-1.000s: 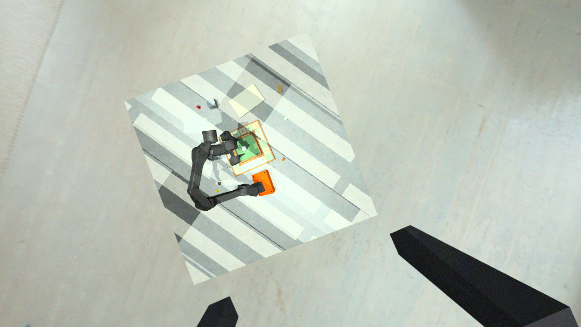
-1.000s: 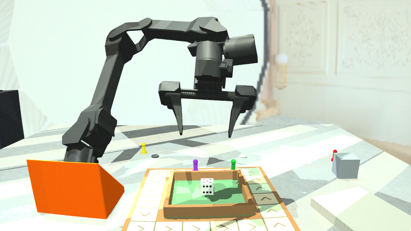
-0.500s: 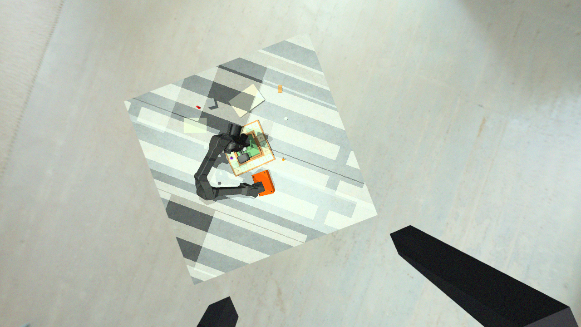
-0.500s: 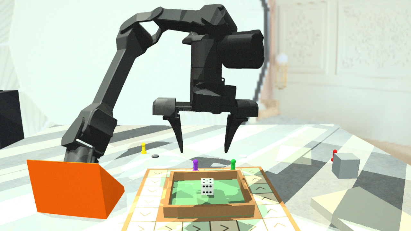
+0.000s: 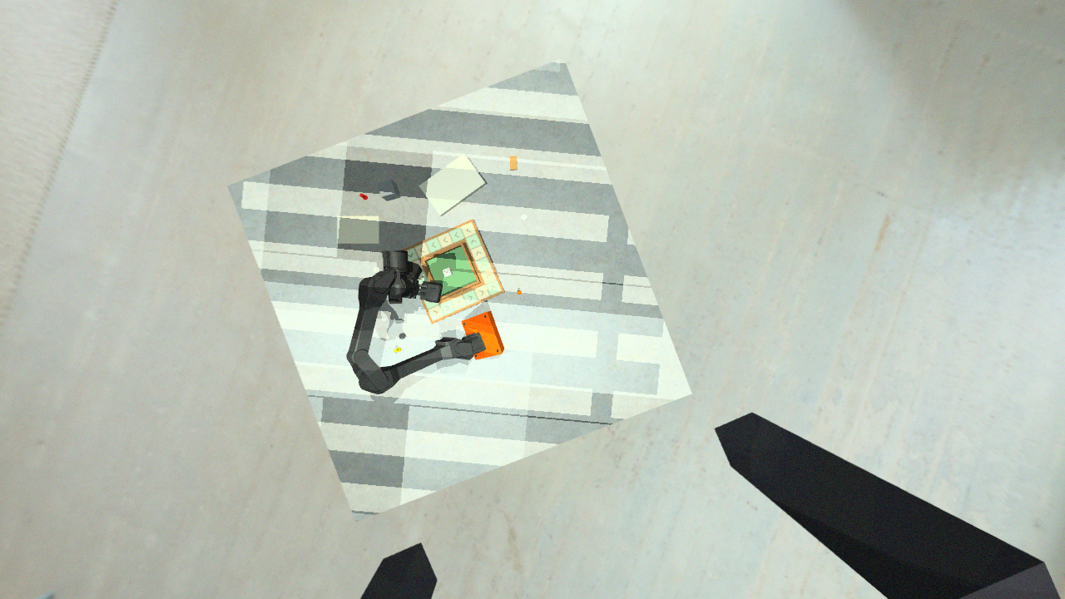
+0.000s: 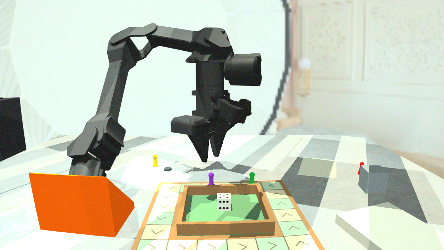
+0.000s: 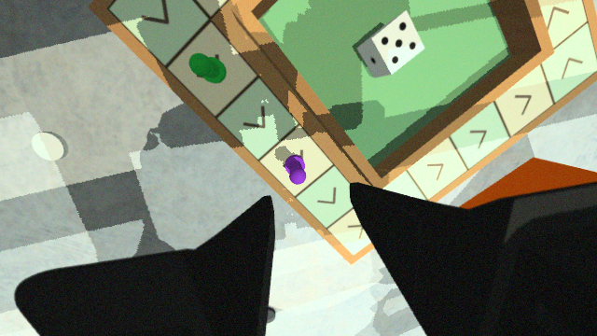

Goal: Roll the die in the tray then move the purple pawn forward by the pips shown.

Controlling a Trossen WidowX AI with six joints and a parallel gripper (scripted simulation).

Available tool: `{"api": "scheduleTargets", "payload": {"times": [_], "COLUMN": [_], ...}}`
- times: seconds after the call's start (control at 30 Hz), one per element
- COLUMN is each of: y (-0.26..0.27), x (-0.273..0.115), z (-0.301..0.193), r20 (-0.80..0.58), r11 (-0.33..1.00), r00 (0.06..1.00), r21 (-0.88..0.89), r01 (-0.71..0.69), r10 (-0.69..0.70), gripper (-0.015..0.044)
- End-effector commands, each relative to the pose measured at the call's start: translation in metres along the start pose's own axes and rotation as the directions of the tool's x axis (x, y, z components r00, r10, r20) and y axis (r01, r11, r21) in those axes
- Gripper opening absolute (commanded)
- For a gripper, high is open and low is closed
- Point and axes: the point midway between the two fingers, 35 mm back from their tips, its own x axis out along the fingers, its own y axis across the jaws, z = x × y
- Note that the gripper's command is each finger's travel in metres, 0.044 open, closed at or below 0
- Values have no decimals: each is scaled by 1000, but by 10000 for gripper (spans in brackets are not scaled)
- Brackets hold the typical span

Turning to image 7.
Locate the purple pawn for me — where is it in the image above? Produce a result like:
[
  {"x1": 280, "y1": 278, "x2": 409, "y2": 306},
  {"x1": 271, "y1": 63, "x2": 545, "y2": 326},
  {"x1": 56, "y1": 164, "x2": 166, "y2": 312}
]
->
[{"x1": 285, "y1": 155, "x2": 306, "y2": 185}]

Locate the green game pawn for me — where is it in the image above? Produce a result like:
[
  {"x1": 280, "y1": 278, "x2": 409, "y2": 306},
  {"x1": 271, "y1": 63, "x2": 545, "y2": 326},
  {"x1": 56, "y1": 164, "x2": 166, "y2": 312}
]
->
[{"x1": 189, "y1": 53, "x2": 226, "y2": 84}]

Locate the dark grey flat disc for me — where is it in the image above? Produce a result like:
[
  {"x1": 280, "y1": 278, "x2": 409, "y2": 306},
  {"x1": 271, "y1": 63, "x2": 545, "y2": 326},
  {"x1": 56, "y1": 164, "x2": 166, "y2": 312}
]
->
[{"x1": 267, "y1": 307, "x2": 275, "y2": 323}]

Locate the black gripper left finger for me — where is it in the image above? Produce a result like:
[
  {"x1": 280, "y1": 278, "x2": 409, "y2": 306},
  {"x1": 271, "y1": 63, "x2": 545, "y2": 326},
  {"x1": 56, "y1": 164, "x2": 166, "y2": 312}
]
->
[{"x1": 14, "y1": 195, "x2": 275, "y2": 336}]

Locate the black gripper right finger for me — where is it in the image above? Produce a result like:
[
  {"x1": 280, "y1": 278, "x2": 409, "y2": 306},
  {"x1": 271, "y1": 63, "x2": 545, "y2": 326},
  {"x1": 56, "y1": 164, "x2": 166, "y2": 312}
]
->
[{"x1": 350, "y1": 181, "x2": 597, "y2": 336}]

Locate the grey die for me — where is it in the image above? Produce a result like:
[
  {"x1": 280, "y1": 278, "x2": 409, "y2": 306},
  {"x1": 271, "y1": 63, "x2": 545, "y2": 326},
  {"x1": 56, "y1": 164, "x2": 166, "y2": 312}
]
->
[{"x1": 357, "y1": 10, "x2": 424, "y2": 78}]

